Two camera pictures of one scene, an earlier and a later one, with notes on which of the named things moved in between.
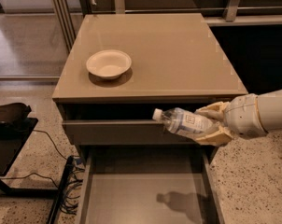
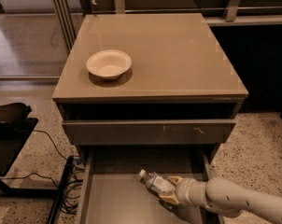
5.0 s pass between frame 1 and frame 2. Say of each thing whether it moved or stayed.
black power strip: stayed
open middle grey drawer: stayed
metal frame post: stayed
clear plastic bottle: moved
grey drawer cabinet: stayed
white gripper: moved
